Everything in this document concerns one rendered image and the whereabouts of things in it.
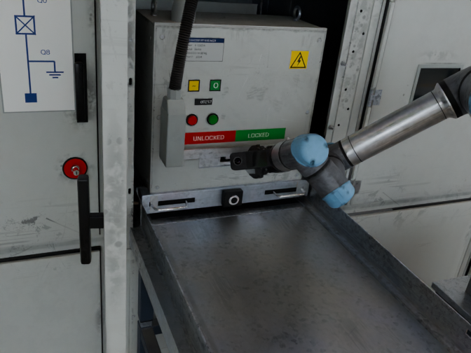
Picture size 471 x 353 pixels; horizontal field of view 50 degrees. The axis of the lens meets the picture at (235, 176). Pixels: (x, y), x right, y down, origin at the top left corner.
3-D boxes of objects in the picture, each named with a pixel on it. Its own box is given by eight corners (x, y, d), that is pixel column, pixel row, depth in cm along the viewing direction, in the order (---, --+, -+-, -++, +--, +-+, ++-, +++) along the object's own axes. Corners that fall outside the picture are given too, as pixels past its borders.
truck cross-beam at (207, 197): (307, 196, 164) (310, 179, 161) (141, 214, 143) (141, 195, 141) (299, 189, 168) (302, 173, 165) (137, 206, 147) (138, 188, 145)
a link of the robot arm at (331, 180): (356, 178, 126) (329, 145, 123) (358, 197, 116) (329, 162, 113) (330, 195, 129) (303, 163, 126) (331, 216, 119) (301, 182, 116)
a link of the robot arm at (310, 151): (317, 176, 112) (294, 147, 110) (294, 179, 122) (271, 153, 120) (338, 152, 114) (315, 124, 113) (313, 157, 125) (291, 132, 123)
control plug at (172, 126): (183, 167, 130) (187, 101, 123) (165, 168, 129) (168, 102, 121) (175, 155, 137) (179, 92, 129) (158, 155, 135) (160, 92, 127)
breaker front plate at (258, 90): (301, 184, 161) (327, 31, 140) (151, 199, 143) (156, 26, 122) (299, 182, 162) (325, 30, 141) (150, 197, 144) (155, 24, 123)
